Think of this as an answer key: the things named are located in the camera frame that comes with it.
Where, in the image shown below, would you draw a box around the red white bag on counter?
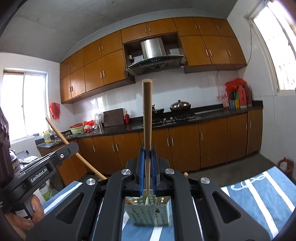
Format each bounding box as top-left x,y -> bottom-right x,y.
83,120 -> 95,132

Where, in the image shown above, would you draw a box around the red condiment bottles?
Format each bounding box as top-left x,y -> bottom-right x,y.
237,85 -> 252,108

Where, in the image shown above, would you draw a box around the window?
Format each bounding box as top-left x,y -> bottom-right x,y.
245,1 -> 295,92
1,71 -> 49,143

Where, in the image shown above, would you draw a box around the green basin with red lid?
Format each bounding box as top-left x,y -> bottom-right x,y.
70,123 -> 84,135

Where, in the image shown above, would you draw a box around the left window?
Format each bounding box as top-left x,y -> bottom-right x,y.
1,71 -> 49,143

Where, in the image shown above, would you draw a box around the person's left hand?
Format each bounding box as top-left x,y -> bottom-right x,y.
4,193 -> 46,240

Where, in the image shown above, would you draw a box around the upper wooden wall cabinets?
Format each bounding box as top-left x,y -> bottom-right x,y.
60,16 -> 247,103

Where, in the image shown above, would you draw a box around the right window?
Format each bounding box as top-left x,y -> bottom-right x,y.
245,1 -> 295,92

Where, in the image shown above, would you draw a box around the red bottle on counter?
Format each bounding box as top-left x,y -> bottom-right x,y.
124,111 -> 130,125

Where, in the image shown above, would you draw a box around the red bag over condiments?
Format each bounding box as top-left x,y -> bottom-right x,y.
225,78 -> 247,93

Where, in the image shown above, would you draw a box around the blue white striped tablecloth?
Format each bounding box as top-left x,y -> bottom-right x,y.
46,167 -> 295,240

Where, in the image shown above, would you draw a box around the green perforated utensil holder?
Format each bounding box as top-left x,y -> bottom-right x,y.
125,194 -> 171,227

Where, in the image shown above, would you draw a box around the red plastic bag on wall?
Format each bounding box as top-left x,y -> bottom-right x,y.
49,102 -> 61,120

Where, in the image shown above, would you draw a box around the lidded dark wok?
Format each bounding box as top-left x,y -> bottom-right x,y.
170,100 -> 191,114

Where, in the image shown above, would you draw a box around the yellow dish soap bottle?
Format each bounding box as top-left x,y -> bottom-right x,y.
43,130 -> 51,143

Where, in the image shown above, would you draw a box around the black wok with handle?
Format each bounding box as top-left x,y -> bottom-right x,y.
152,104 -> 165,120

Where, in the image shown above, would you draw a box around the gas stove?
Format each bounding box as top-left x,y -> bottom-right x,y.
152,114 -> 196,127

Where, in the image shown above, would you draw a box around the steel range hood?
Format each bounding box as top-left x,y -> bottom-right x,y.
124,34 -> 187,76

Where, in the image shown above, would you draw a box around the dark wooden cutting board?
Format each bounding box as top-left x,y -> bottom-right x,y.
103,108 -> 125,128

